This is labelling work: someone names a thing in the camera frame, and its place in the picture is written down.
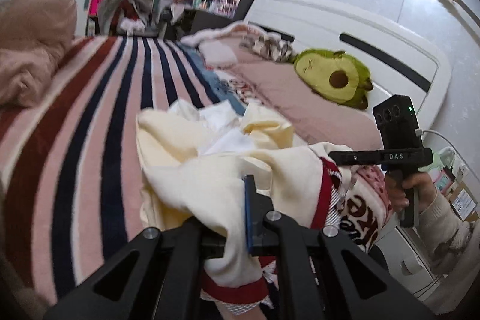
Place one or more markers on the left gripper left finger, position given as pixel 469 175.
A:
pixel 157 275

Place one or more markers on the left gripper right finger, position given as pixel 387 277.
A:
pixel 322 274

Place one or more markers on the cream yellow sweatshirt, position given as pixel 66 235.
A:
pixel 194 163

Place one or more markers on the grey clothes pile on chair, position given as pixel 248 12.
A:
pixel 111 13

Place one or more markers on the person's right hand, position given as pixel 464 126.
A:
pixel 421 182

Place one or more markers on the lettered fleece blanket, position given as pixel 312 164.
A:
pixel 364 205

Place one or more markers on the white nightstand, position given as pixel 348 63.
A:
pixel 432 276

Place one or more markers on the white bed headboard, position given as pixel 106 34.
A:
pixel 399 60

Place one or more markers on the green avocado plush toy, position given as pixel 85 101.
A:
pixel 335 76

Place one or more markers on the striped pink bed blanket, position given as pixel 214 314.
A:
pixel 69 167

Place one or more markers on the pink bed sheet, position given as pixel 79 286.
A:
pixel 315 119

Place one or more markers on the patterned brown white cloth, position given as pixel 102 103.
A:
pixel 270 47

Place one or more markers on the small pink pillow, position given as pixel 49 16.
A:
pixel 220 53

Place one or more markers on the white pink fleece blanket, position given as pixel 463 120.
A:
pixel 194 40

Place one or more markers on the pink folded duvet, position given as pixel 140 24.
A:
pixel 35 36

